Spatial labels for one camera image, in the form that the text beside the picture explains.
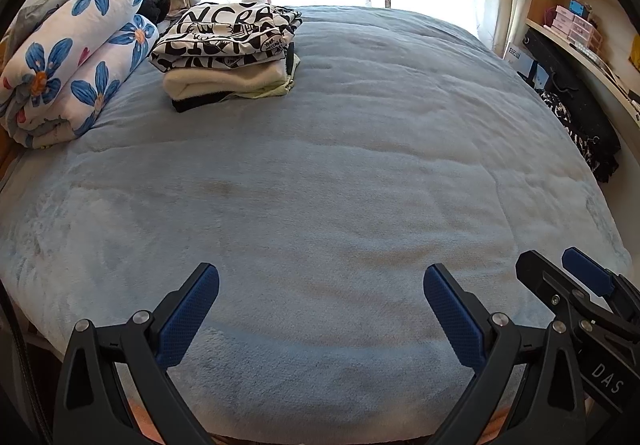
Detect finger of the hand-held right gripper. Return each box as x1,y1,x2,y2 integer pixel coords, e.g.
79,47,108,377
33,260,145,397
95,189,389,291
515,250,608,332
561,247,640,321

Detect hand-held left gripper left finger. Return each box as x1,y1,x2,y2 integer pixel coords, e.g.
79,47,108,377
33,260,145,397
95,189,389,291
52,262,221,445

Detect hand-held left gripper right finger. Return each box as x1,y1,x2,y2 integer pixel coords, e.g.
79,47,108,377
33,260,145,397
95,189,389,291
422,263,588,445

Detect black and white printed garment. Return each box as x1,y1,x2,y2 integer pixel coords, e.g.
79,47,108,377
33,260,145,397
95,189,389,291
149,1,303,72

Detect black white patterned hanging clothing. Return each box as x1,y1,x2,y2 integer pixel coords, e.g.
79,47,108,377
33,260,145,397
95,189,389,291
537,90,603,176

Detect light blue plush blanket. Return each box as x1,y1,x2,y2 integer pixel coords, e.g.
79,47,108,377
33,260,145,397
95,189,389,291
0,5,633,441

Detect black folded garment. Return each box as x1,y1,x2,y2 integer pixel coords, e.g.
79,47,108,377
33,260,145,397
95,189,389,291
171,92,236,114

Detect white cardboard box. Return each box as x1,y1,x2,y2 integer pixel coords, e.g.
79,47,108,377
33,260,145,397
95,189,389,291
504,41,536,76

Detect black bag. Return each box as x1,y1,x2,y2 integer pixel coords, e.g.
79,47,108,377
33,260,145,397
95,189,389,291
522,30,591,98

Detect cream folded sweater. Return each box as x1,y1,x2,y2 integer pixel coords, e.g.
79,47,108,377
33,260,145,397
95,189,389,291
162,60,288,100

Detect light green folded garment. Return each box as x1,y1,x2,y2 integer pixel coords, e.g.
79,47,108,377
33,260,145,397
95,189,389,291
230,52,301,100

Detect stack of pink boxes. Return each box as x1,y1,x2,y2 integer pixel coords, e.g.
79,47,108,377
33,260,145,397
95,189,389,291
547,0,601,53

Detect blue flower pillows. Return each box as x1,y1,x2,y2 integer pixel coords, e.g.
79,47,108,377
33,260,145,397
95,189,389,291
0,0,161,149

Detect black crumpled cloth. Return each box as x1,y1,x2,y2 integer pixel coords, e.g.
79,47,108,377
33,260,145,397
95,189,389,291
142,0,173,23

